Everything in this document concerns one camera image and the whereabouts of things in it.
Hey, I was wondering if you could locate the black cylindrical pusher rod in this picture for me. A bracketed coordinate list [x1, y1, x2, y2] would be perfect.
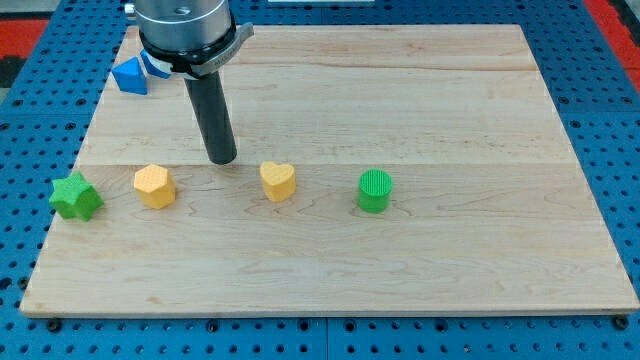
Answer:
[184, 72, 237, 165]

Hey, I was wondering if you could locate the blue triangle block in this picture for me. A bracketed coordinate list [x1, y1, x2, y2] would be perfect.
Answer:
[112, 57, 148, 95]

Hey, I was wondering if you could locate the yellow hexagon block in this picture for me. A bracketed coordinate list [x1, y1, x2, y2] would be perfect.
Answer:
[133, 164, 177, 209]

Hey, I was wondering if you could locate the yellow heart block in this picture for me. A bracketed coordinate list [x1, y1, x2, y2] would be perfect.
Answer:
[259, 161, 296, 202]

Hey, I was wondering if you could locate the green star block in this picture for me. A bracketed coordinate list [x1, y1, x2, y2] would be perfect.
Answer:
[48, 172, 104, 222]

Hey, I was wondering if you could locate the wooden board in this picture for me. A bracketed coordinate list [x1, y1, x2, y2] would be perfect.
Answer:
[20, 25, 639, 319]

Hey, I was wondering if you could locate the green cylinder block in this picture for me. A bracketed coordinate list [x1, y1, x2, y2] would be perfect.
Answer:
[357, 169, 393, 213]

